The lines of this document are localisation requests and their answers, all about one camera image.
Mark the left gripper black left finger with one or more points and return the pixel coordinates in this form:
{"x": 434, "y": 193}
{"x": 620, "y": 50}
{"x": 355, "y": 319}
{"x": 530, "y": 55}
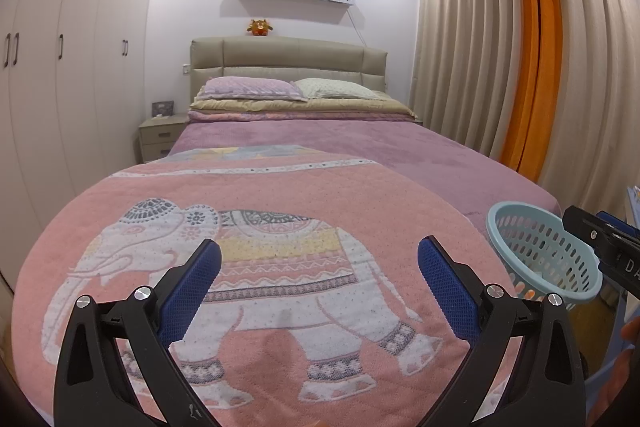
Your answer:
{"x": 92, "y": 387}

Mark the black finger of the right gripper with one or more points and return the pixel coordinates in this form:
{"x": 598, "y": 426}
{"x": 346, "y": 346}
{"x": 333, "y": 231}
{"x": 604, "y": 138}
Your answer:
{"x": 586, "y": 226}
{"x": 619, "y": 225}

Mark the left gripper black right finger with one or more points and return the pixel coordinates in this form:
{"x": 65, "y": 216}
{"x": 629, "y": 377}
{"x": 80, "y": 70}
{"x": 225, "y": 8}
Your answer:
{"x": 546, "y": 386}

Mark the right hand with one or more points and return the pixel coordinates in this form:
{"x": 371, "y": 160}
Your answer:
{"x": 631, "y": 331}

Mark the light blue plastic basket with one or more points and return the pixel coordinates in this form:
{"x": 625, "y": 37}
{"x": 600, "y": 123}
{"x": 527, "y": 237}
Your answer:
{"x": 540, "y": 256}

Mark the purple bed cover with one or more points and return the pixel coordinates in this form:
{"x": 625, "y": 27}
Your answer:
{"x": 471, "y": 182}

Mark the orange curtain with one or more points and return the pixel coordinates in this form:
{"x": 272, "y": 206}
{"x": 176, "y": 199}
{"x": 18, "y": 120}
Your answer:
{"x": 529, "y": 133}

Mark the beige curtain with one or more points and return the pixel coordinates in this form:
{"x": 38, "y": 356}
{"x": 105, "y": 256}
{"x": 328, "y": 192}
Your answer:
{"x": 466, "y": 71}

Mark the beige folded quilt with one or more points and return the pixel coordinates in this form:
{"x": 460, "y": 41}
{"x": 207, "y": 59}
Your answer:
{"x": 383, "y": 109}

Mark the pink elephant blanket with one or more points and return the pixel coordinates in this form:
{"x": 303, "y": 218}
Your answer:
{"x": 319, "y": 312}

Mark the beige nightstand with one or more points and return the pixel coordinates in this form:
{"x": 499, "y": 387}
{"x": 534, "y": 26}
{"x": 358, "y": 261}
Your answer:
{"x": 158, "y": 135}

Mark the cream dotted pillow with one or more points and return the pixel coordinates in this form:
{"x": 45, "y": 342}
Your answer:
{"x": 314, "y": 88}

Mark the purple pillow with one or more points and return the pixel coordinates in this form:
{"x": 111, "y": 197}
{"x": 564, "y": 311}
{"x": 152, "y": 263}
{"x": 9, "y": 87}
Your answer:
{"x": 249, "y": 88}

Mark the beige padded headboard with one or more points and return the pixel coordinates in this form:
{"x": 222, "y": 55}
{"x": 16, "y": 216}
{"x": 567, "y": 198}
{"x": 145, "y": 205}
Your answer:
{"x": 283, "y": 58}

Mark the orange plush toy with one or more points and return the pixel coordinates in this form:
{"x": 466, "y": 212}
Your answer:
{"x": 259, "y": 28}

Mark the white wardrobe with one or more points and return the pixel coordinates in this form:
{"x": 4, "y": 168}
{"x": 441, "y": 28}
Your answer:
{"x": 72, "y": 98}

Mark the small dark picture frame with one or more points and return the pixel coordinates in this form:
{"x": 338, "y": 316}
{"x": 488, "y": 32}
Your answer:
{"x": 162, "y": 109}

